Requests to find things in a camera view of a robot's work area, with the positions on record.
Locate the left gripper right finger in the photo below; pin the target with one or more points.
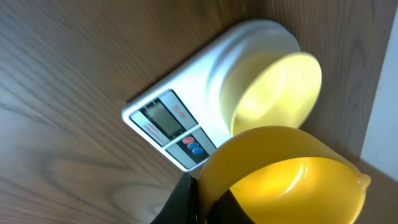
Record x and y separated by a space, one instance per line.
227 210

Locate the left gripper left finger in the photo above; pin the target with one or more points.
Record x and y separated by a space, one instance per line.
182 205

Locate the yellow plastic measuring scoop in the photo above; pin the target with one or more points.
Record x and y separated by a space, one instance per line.
280 174

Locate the white digital kitchen scale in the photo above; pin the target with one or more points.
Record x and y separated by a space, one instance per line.
180 115

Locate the pale yellow plastic bowl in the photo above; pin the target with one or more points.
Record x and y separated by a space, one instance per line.
270 89

